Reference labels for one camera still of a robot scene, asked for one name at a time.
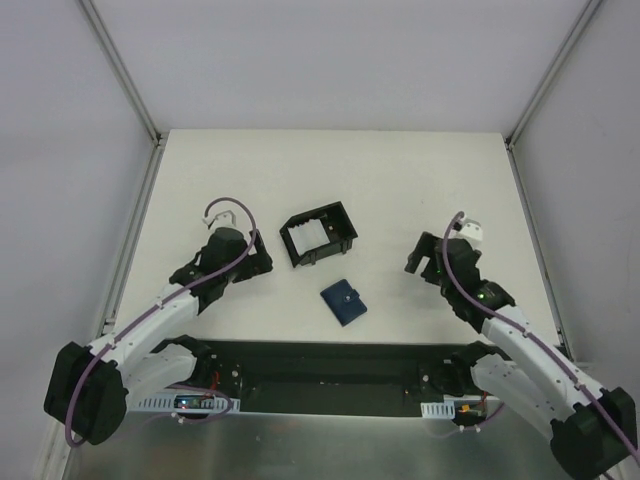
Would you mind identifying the black plastic card rack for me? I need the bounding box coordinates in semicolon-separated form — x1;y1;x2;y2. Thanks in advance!
279;201;358;268

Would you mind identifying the blue leather card holder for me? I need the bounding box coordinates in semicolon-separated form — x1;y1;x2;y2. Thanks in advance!
320;279;368;327

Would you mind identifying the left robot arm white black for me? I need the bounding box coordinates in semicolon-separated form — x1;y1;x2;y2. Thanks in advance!
44;226;273;448

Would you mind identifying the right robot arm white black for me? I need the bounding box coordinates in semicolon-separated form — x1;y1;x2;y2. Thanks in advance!
405;231;638;479

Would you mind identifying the white card stack in rack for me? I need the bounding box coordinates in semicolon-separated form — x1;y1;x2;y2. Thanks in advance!
288;219;330;256

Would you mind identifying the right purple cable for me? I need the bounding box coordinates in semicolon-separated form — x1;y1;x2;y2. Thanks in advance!
424;212;640;480

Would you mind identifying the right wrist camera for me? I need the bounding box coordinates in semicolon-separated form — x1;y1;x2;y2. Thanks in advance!
453;216;484;245

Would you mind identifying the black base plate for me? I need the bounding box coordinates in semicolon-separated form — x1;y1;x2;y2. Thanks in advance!
157;335;497;417

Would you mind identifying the right white cable duct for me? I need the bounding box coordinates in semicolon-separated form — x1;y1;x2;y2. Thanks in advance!
420;400;456;420

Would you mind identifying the white cable duct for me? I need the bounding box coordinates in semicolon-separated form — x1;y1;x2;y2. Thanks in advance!
420;400;456;420
128;391;240;415

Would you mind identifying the left white cable duct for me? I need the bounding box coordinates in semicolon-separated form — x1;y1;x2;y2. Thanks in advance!
128;391;240;415

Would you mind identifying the left aluminium frame post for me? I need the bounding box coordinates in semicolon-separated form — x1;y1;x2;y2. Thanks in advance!
76;0;163;146

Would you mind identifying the aluminium frame post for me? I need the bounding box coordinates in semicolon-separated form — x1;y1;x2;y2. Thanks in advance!
505;0;606;151
76;0;163;146

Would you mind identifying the right aluminium frame post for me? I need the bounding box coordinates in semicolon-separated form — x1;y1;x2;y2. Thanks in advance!
505;0;606;151

